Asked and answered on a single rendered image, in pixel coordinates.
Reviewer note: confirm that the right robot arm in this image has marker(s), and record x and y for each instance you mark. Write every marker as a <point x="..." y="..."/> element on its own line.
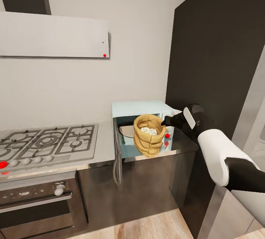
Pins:
<point x="227" y="165"/>

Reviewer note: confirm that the range hood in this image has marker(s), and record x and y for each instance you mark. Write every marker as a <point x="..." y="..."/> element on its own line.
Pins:
<point x="27" y="28"/>

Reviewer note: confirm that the oven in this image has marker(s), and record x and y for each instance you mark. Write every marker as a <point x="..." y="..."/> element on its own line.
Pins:
<point x="44" y="207"/>

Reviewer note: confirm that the fridge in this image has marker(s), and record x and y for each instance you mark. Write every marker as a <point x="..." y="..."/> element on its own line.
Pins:
<point x="217" y="60"/>

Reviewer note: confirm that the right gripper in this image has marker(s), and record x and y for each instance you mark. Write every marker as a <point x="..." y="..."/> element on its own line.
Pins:
<point x="172" y="121"/>

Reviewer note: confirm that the popcorn bag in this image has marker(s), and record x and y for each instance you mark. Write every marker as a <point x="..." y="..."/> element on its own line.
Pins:
<point x="149" y="144"/>

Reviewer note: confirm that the microwave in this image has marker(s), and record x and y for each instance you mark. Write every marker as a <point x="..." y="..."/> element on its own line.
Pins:
<point x="123" y="116"/>

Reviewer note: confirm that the burner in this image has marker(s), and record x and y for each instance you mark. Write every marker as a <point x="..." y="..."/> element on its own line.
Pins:
<point x="39" y="147"/>

